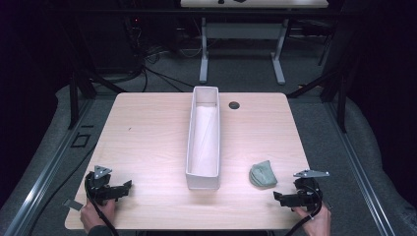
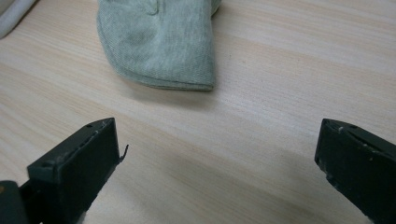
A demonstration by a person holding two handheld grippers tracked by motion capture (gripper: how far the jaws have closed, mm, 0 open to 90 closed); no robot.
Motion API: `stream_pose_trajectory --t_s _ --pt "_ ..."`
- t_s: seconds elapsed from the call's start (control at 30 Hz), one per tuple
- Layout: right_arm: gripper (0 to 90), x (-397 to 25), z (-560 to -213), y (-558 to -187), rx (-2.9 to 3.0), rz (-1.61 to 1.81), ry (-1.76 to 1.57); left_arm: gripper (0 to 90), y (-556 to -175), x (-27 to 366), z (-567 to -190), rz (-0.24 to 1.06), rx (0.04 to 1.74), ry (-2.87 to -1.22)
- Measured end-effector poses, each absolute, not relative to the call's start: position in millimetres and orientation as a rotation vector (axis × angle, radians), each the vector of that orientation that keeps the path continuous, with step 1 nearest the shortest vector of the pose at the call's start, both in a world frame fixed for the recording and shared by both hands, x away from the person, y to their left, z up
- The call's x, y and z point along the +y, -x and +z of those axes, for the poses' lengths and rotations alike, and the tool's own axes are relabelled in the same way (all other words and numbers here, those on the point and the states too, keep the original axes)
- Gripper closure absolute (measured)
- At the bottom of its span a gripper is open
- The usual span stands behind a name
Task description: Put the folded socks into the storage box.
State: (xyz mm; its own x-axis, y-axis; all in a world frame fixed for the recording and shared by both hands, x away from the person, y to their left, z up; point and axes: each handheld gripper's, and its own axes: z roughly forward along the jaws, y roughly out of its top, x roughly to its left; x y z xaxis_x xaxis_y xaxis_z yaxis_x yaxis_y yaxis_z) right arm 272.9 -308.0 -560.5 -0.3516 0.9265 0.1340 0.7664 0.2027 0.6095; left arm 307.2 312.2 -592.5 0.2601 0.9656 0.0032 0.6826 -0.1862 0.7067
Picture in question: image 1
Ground long white rectangular box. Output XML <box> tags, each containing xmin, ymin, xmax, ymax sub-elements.
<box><xmin>184</xmin><ymin>86</ymin><xmax>221</xmax><ymax>191</ymax></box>

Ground person's right hand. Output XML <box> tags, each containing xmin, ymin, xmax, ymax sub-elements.
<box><xmin>292</xmin><ymin>204</ymin><xmax>332</xmax><ymax>236</ymax></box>

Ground black metal frame post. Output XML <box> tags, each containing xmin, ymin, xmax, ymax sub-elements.
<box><xmin>286</xmin><ymin>65</ymin><xmax>349</xmax><ymax>134</ymax></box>
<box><xmin>67</xmin><ymin>70</ymin><xmax>99</xmax><ymax>131</ymax></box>

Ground aluminium floor rail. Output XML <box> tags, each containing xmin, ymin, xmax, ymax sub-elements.
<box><xmin>324</xmin><ymin>101</ymin><xmax>397</xmax><ymax>236</ymax></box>
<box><xmin>2</xmin><ymin>97</ymin><xmax>96</xmax><ymax>236</ymax></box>

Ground bundle of black floor cables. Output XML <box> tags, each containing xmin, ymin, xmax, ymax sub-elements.
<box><xmin>97</xmin><ymin>16</ymin><xmax>198</xmax><ymax>93</ymax></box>

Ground white desk with metal legs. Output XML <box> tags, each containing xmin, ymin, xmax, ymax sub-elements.
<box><xmin>179</xmin><ymin>0</ymin><xmax>329</xmax><ymax>86</ymax></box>

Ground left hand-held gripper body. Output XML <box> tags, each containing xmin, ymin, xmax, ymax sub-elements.
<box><xmin>84</xmin><ymin>164</ymin><xmax>121</xmax><ymax>207</ymax></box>

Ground person's left hand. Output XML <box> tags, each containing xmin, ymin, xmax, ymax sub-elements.
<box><xmin>80</xmin><ymin>198</ymin><xmax>117</xmax><ymax>234</ymax></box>

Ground folded green cloth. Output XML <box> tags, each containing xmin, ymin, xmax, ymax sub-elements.
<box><xmin>248</xmin><ymin>159</ymin><xmax>278</xmax><ymax>190</ymax></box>

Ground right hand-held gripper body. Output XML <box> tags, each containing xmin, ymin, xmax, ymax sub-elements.
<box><xmin>288</xmin><ymin>168</ymin><xmax>330</xmax><ymax>212</ymax></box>

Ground small grey metal piece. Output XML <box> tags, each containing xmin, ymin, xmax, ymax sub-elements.
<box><xmin>63</xmin><ymin>198</ymin><xmax>85</xmax><ymax>211</ymax></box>

